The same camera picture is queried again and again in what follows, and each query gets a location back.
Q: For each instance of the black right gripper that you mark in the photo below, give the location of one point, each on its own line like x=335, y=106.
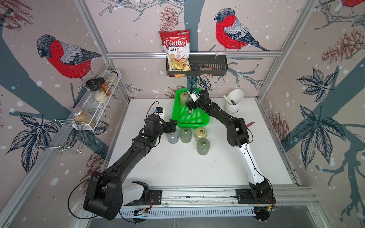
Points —
x=189, y=103

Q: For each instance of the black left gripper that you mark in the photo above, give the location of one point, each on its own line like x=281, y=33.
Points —
x=173, y=128

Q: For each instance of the grey-blue tea canister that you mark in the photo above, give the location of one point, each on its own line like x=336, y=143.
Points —
x=173, y=137

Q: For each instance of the green tea canister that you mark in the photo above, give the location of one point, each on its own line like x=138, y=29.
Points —
x=186, y=135
x=203, y=147

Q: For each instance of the beige tea canister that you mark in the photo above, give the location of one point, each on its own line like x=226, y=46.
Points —
x=200, y=133
x=184, y=97

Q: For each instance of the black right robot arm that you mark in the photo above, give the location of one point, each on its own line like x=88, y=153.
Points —
x=237, y=136

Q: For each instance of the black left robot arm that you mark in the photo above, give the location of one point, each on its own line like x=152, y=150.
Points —
x=104, y=194

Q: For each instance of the green plastic basket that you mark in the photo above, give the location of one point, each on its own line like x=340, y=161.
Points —
x=184, y=119

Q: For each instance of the small snack packet in basket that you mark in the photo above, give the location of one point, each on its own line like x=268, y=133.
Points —
x=206, y=68

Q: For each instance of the white spoon in holder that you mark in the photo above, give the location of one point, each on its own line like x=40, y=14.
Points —
x=230, y=102

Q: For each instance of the white utensil holder cup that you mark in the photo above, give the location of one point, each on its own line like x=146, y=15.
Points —
x=237, y=97

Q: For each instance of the red cassava chips bag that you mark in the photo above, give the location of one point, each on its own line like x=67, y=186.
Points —
x=176, y=45

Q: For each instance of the pale spice jar rear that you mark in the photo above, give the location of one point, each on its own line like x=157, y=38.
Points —
x=112, y=78

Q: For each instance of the orange spice bottle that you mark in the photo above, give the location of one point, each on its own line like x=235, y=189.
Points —
x=105, y=86

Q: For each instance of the black lid spice jar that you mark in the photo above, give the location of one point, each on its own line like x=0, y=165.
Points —
x=98, y=94

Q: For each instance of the silver lid spice jar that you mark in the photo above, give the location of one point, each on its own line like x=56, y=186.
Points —
x=81, y=115

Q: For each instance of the black wall basket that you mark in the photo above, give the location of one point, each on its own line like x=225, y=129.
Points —
x=218, y=63

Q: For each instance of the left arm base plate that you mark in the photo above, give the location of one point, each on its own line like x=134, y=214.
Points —
x=152, y=197

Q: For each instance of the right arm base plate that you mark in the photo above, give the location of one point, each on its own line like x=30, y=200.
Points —
x=245, y=196

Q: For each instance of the white wire spice rack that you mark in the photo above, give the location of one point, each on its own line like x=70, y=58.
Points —
x=80, y=134

